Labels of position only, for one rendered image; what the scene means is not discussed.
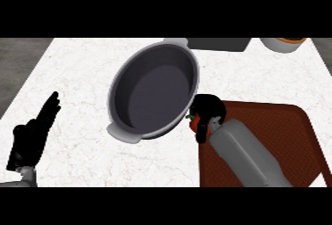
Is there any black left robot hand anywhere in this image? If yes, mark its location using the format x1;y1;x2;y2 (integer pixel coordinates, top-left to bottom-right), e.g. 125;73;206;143
6;91;62;172

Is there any dark grey box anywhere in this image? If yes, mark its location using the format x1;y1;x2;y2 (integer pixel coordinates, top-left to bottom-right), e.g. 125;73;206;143
187;38;252;53

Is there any grey oval pot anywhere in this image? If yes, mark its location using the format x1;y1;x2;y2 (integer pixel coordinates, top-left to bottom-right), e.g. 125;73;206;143
105;38;201;145

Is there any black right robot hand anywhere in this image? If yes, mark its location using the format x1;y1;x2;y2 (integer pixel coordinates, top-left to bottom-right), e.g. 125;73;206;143
187;93;229;144

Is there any brown tray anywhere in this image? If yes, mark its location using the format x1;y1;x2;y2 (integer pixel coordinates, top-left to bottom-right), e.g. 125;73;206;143
198;100;332;188

